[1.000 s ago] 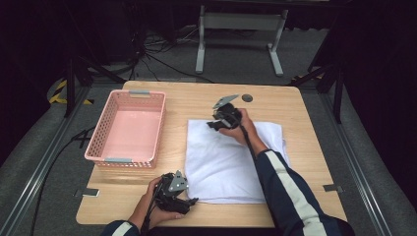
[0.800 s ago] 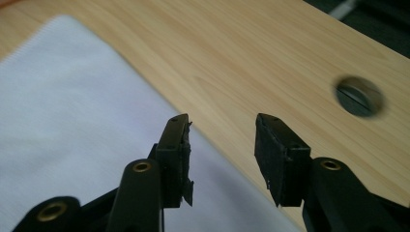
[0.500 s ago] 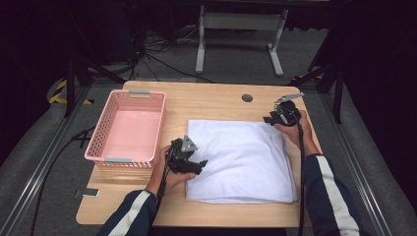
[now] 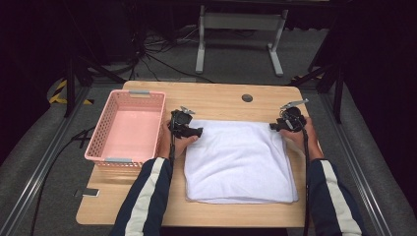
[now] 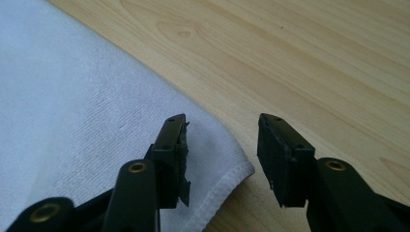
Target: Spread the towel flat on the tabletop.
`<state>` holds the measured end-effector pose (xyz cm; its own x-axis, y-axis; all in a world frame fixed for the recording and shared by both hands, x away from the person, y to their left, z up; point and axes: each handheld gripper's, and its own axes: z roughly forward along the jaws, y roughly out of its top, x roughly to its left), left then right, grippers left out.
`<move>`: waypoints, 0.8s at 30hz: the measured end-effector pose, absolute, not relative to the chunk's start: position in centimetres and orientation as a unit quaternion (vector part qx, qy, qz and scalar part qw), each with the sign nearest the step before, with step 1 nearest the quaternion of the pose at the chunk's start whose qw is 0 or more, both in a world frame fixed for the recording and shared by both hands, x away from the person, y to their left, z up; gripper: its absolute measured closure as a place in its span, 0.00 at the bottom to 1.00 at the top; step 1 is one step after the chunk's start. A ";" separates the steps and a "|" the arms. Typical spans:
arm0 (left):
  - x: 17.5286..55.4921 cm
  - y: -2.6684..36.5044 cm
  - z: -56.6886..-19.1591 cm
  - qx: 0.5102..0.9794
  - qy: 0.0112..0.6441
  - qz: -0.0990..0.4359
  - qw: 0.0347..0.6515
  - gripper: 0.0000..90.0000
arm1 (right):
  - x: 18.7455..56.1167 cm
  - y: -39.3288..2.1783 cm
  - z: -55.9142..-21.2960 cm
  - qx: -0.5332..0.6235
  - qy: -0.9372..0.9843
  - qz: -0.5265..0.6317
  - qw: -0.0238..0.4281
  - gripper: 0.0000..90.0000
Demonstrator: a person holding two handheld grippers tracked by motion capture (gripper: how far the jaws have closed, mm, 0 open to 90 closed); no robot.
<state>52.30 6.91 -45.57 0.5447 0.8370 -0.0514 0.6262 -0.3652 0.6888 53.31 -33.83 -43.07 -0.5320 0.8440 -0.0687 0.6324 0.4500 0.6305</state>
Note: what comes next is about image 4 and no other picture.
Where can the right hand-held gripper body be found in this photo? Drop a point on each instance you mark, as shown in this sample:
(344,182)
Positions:
(291,119)

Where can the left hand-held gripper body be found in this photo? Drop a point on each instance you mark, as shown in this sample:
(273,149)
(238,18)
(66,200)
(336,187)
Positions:
(180,121)

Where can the pink perforated plastic basket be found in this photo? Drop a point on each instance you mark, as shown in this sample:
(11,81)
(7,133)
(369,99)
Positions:
(131,131)

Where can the white printed towel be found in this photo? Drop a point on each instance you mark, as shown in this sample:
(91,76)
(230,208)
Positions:
(239,160)

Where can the person's left hand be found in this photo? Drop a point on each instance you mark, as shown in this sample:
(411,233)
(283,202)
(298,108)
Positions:
(178,146)

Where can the person's right hand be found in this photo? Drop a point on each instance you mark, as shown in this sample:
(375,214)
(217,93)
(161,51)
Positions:
(303,142)

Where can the grey round table grommet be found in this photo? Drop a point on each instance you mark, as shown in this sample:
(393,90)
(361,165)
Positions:
(247,98)

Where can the black tripod stand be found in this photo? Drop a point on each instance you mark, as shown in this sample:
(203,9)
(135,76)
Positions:
(70,85)
(337,85)

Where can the yellow black hazard tape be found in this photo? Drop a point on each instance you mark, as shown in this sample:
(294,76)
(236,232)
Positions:
(59,95)

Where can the aluminium floor rail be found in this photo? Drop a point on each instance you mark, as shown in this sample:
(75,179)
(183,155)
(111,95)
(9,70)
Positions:
(36,177)
(357,170)

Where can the white metal desk frame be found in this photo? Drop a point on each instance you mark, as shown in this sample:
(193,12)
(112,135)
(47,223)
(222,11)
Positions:
(241,21)

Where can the grey metal table bracket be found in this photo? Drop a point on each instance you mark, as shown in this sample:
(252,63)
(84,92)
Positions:
(88,192)

